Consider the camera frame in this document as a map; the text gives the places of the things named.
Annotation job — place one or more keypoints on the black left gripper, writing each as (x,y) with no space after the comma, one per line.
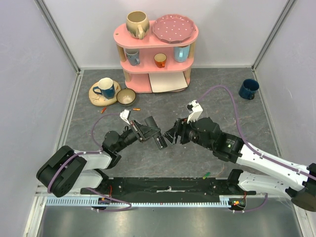
(143,130)

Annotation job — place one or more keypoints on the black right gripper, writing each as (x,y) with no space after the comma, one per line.
(182,132)

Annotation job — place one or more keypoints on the black remote control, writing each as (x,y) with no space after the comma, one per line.
(158,138)

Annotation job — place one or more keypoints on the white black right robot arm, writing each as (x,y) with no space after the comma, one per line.
(293,181)

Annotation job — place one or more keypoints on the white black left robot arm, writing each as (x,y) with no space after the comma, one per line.
(60,173)

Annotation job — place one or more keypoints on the brown beige bowl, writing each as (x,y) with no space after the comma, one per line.
(126,97)

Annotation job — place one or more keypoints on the white flat board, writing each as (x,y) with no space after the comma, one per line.
(166,82)

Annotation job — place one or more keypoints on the green yellow battery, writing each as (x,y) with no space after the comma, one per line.
(206,175)

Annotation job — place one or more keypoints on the beige round coaster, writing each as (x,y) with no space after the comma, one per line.
(100,100)

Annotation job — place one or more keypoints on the navy white mug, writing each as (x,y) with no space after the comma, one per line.
(105,87)

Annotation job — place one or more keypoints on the small orange cup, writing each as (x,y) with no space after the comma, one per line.
(160,60)

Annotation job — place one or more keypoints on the pink three-tier shelf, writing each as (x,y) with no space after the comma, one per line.
(137,77)

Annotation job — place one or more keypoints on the light blue mug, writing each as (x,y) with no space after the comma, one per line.
(181,53)

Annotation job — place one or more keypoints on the grey blue mug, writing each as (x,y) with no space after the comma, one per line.
(133,56)

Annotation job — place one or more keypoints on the dark blue cup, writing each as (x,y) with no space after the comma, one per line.
(248,89)

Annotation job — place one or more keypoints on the pink dotted plate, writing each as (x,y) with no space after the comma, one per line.
(173,28)

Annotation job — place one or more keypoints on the beige ceramic mug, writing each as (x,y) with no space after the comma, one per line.
(137,24)

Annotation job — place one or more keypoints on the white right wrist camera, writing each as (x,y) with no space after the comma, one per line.
(195,111)

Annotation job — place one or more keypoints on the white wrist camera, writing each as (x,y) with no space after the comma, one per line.
(125,115)
(195,111)

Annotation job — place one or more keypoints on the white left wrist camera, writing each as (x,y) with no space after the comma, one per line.
(125,115)

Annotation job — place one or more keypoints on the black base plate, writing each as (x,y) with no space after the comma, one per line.
(169,190)

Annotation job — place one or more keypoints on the white slotted cable duct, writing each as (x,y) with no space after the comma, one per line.
(103,202)

